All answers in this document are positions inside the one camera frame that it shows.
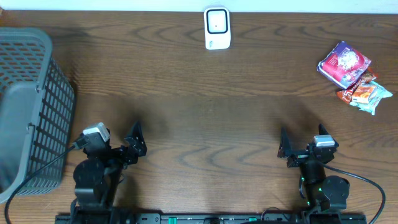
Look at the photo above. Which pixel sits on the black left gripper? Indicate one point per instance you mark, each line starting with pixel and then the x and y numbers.
pixel 125 150

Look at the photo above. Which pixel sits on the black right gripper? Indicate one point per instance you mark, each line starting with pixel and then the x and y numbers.
pixel 299 157

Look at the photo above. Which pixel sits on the red chocolate bar wrapper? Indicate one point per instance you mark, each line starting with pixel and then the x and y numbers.
pixel 366 77

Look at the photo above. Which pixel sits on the small orange snack packet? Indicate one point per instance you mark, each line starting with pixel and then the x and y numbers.
pixel 364 93

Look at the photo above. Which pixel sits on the purple red snack packet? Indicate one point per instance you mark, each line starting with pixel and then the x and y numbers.
pixel 343 65

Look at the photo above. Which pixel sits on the teal snack packet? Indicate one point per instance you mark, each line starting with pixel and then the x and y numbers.
pixel 371 107

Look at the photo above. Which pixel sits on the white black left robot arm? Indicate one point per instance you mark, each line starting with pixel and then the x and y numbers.
pixel 97 178

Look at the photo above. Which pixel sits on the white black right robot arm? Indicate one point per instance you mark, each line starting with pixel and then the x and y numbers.
pixel 325 193

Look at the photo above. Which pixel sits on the white barcode scanner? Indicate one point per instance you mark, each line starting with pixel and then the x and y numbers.
pixel 217 28

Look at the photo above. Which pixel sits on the grey plastic basket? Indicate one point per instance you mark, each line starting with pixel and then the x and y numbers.
pixel 37 110

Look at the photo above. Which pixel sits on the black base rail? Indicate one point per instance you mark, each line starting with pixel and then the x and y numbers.
pixel 154 218

